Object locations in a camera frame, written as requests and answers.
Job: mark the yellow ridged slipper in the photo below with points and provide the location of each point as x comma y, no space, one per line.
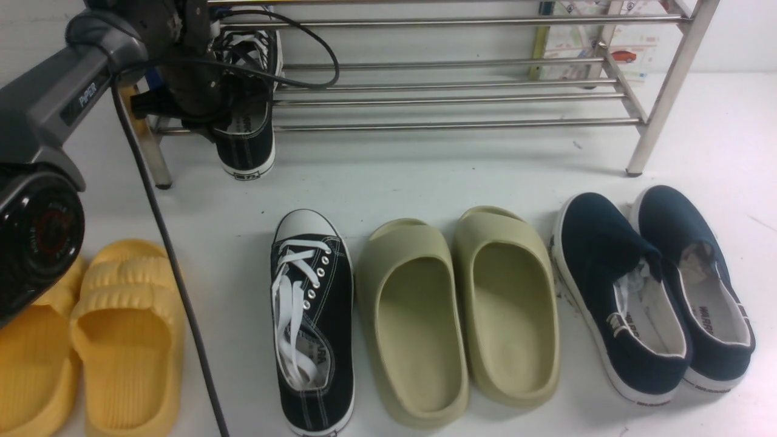
128,330
40,369

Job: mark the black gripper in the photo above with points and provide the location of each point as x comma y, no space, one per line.
194,90

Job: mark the left yellow ridged slipper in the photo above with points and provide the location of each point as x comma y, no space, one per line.
40,369

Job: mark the olive green slipper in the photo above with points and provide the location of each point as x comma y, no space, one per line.
506,288
406,295

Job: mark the left olive green slipper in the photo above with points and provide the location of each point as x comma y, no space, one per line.
406,295

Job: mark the navy slip-on shoe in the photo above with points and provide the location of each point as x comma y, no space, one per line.
722,337
617,281

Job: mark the black canvas sneaker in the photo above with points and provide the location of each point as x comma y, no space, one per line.
244,139
311,295

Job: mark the left navy slip-on shoe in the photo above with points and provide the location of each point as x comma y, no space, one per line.
617,281

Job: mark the right olive green slipper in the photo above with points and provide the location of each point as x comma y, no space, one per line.
506,288

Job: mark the right navy slip-on shoe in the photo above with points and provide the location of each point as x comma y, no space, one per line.
722,337

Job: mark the right yellow ridged slipper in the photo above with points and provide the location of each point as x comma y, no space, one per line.
128,330

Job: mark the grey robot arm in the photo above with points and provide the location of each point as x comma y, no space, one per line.
110,43

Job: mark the stainless steel shoe rack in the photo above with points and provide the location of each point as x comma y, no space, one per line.
349,68

